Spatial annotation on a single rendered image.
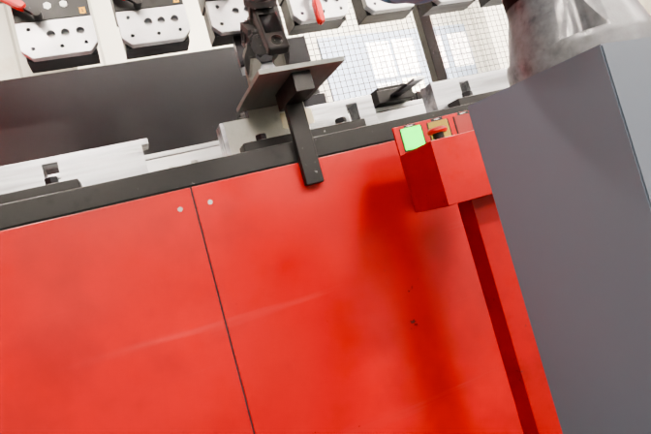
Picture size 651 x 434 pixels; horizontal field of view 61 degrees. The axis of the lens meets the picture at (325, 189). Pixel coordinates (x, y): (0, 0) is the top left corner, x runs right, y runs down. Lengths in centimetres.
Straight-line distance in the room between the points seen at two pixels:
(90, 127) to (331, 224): 91
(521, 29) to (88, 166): 92
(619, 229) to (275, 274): 74
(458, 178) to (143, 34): 75
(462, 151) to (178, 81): 110
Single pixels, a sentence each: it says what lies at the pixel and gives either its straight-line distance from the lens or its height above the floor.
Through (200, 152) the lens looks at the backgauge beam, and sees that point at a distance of 153.
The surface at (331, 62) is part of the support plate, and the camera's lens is 112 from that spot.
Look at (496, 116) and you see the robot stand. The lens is 63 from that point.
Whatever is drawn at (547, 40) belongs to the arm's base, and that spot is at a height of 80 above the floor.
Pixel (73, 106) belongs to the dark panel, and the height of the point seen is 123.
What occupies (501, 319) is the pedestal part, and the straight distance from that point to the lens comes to 112.
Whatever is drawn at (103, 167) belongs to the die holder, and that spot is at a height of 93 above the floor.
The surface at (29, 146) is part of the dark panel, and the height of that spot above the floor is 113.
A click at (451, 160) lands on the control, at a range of 101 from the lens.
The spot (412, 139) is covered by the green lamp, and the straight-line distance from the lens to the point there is 116.
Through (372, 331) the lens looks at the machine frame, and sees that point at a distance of 122.
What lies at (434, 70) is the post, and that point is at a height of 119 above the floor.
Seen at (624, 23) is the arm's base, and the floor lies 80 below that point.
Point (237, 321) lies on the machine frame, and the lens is 114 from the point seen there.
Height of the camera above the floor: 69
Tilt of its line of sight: 3 degrees up
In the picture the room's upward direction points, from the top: 15 degrees counter-clockwise
